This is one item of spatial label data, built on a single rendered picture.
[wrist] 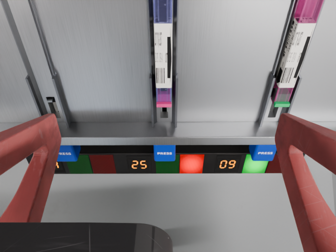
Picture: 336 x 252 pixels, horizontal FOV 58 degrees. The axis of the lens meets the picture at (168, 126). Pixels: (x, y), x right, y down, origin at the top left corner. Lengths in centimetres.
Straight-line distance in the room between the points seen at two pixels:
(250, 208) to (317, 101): 81
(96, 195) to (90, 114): 78
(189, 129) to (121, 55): 10
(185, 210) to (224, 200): 14
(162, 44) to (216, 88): 7
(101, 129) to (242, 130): 14
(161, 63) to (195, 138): 9
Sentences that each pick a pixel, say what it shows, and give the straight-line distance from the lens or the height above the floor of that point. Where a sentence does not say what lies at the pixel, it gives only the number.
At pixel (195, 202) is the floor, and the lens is 107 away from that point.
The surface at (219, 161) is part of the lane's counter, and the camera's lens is 38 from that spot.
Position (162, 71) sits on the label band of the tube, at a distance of 26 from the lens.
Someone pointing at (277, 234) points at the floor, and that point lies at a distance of 116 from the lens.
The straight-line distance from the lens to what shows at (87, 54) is 28.
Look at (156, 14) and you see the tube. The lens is 24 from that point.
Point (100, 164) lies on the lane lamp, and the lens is 39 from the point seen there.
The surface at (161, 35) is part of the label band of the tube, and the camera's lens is 25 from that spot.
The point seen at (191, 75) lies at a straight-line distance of 28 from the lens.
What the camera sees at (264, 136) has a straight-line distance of 32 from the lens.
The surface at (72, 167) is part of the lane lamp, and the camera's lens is 40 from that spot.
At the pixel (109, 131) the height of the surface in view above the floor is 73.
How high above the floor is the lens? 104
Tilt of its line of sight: 89 degrees down
